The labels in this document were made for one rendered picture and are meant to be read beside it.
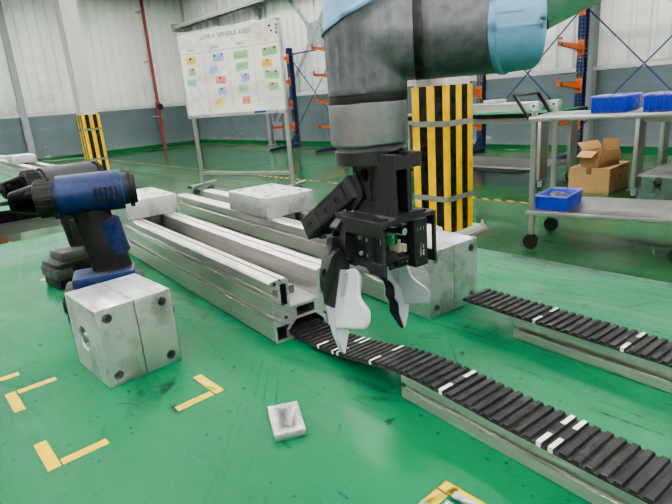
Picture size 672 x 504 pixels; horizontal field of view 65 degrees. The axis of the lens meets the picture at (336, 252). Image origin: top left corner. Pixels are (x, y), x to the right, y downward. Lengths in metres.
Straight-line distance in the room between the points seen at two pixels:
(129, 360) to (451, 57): 0.47
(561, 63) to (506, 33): 8.45
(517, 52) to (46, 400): 0.60
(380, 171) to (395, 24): 0.13
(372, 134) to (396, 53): 0.07
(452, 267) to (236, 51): 5.93
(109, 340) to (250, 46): 5.91
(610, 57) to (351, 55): 8.25
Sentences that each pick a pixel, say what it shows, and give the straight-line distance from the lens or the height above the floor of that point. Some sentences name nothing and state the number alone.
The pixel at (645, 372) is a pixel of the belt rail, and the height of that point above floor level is 0.79.
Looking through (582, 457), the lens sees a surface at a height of 0.81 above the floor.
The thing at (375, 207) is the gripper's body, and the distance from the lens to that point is 0.51.
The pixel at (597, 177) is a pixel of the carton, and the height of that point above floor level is 0.16.
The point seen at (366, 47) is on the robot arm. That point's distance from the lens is 0.49.
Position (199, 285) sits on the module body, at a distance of 0.88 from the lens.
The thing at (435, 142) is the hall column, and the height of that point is 0.71.
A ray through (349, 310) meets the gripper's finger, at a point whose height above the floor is 0.87.
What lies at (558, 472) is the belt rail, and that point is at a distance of 0.47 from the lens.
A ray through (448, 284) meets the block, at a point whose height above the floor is 0.82.
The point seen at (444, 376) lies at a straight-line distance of 0.53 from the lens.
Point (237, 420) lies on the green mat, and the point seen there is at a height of 0.78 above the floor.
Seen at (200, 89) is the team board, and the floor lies 1.28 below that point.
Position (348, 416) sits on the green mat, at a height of 0.78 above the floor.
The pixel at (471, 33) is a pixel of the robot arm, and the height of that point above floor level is 1.12.
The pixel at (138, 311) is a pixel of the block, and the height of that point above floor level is 0.86.
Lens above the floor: 1.08
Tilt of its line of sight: 16 degrees down
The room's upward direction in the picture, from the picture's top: 4 degrees counter-clockwise
